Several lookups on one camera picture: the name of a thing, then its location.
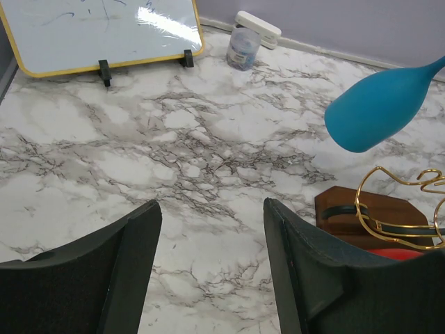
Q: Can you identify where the red wine glass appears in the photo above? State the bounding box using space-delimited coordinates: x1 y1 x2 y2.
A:
368 248 423 261

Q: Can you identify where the clear jar of clips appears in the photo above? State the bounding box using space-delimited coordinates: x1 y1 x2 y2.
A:
226 27 261 71

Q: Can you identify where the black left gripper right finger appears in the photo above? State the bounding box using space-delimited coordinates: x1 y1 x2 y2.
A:
264 198 444 333

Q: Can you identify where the gold wire glass rack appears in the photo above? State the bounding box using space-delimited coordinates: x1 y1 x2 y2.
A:
354 166 444 251

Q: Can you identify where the brown wooden rack base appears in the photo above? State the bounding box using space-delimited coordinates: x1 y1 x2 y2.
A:
314 186 428 250

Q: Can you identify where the yellow framed whiteboard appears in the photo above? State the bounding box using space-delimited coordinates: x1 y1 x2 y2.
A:
1 0 204 78

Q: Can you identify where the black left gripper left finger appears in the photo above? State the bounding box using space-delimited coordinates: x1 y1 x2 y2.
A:
1 200 162 333

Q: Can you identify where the blue wine glass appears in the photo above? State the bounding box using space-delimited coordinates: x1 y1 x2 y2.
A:
324 58 444 153

